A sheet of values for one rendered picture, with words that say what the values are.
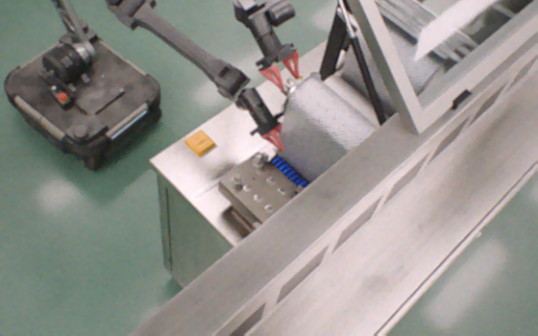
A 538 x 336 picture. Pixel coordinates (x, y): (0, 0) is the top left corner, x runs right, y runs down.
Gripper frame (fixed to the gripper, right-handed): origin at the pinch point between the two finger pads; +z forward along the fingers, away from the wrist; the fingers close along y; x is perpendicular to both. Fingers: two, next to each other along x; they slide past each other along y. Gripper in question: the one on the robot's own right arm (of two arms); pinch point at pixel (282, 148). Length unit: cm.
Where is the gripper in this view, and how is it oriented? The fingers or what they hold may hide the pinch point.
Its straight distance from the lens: 173.4
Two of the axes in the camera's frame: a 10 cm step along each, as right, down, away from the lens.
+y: -7.1, 5.4, -4.5
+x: 4.5, -1.5, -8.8
